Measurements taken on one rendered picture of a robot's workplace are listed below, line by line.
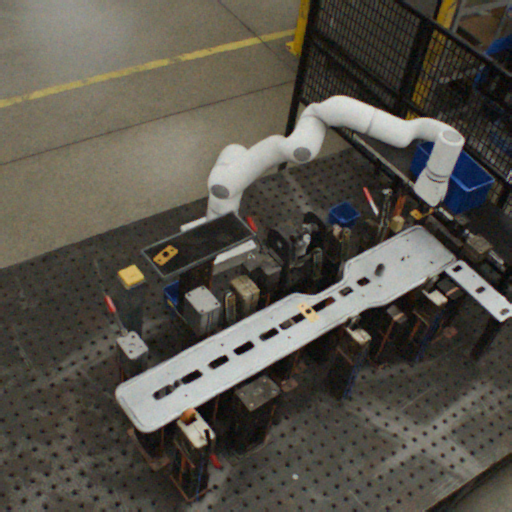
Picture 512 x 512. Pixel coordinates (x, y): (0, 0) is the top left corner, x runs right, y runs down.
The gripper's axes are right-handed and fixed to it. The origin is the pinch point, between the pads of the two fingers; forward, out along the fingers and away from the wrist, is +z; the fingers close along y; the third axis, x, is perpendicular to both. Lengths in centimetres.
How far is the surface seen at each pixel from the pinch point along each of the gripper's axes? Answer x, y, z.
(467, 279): 14.6, 20.6, 27.1
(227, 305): -72, -13, 21
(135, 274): -94, -33, 11
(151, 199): -5, -160, 128
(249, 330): -68, -5, 27
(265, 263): -51, -20, 19
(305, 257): -32.9, -18.5, 24.9
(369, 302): -25.3, 8.3, 27.1
